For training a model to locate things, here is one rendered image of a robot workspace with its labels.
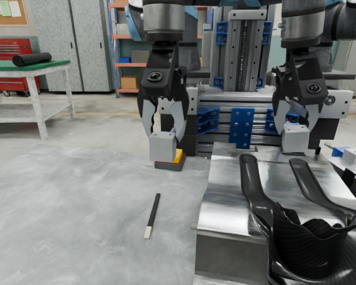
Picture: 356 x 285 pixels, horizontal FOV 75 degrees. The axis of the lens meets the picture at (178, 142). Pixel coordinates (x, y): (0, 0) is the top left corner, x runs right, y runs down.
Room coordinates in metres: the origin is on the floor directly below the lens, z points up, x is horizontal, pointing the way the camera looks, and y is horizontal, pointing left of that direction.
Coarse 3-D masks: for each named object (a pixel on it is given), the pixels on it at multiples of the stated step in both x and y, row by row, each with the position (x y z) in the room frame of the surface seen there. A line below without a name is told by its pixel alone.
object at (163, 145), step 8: (152, 136) 0.44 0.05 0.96; (160, 136) 0.44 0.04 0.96; (168, 136) 0.44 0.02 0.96; (152, 144) 0.44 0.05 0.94; (160, 144) 0.43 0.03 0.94; (168, 144) 0.43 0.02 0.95; (176, 144) 0.48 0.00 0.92; (152, 152) 0.44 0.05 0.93; (160, 152) 0.43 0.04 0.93; (168, 152) 0.43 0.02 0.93; (152, 160) 0.44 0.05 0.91; (160, 160) 0.43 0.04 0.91; (168, 160) 0.43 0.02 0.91
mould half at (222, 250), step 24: (216, 144) 0.56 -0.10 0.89; (216, 168) 0.44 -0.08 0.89; (264, 168) 0.44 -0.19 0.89; (288, 168) 0.44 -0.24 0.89; (312, 168) 0.44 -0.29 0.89; (216, 192) 0.32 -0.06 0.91; (240, 192) 0.34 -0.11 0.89; (264, 192) 0.35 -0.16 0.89; (288, 192) 0.35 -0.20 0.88; (336, 192) 0.35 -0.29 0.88; (216, 216) 0.23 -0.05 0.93; (240, 216) 0.23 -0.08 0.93; (312, 216) 0.23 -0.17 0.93; (336, 216) 0.23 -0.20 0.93; (216, 240) 0.21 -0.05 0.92; (240, 240) 0.20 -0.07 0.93; (264, 240) 0.20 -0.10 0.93; (216, 264) 0.20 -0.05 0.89; (240, 264) 0.20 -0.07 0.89; (264, 264) 0.19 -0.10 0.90
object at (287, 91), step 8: (304, 40) 0.48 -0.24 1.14; (312, 40) 0.48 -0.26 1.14; (288, 48) 0.50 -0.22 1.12; (296, 48) 0.51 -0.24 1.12; (304, 48) 0.50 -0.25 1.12; (288, 56) 0.54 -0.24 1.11; (288, 64) 0.54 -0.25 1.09; (280, 72) 0.52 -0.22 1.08; (288, 72) 0.51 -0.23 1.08; (280, 80) 0.51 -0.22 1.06; (288, 80) 0.50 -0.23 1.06; (288, 88) 0.50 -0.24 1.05; (288, 96) 0.50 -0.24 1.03; (296, 96) 0.50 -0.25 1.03
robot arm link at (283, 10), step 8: (288, 0) 0.49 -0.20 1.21; (296, 0) 0.48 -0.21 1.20; (304, 0) 0.47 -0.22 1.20; (312, 0) 0.47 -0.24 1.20; (320, 0) 0.47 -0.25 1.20; (288, 8) 0.49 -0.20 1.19; (296, 8) 0.48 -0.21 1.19; (304, 8) 0.47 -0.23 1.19; (312, 8) 0.47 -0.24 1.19; (320, 8) 0.48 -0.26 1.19; (288, 16) 0.49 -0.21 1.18
